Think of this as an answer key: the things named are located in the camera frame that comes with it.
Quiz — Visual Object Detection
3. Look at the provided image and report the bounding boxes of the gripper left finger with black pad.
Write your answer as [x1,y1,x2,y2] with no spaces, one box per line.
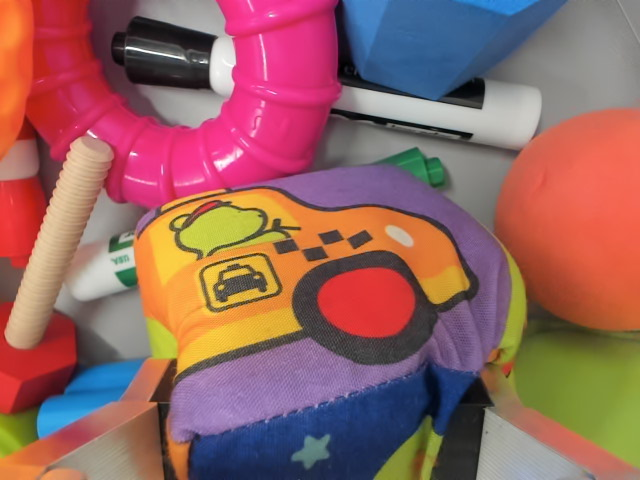
[0,358,180,480]

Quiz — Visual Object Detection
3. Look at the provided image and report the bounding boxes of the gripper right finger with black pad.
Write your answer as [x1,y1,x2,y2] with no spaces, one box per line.
[433,371,640,480]

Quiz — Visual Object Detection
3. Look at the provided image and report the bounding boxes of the multicolour fabric cube with taxi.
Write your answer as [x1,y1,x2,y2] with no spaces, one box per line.
[132,164,530,480]

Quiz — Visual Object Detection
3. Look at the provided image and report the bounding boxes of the blue plastic spool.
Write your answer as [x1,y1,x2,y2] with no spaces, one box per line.
[36,357,152,439]

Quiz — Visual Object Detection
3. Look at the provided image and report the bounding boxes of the lime green fabric cushion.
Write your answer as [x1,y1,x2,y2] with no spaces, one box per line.
[513,319,640,472]

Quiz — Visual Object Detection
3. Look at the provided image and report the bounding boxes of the red wooden hex nut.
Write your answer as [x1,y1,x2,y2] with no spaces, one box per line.
[0,300,80,415]

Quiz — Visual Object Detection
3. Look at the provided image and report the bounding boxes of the green-capped white marker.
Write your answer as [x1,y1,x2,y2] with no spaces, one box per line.
[66,146,447,303]

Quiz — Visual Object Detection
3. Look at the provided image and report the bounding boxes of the beige wooden threaded bolt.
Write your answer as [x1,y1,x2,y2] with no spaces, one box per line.
[3,136,116,350]

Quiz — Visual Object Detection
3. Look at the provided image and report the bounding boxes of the orange foam ball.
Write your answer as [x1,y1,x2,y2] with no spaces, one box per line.
[493,107,640,332]

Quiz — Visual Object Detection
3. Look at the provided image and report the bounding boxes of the red and white wooden peg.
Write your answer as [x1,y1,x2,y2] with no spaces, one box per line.
[0,138,48,262]

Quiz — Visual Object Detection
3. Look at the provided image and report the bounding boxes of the black-capped white marker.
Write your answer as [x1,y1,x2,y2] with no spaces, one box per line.
[110,15,544,151]

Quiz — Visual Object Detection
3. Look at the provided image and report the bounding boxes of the blue faceted foam block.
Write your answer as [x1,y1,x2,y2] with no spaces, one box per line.
[338,0,571,101]

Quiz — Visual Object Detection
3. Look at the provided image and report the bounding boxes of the pink plastic ribbed ring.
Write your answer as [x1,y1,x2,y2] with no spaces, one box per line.
[24,0,344,209]

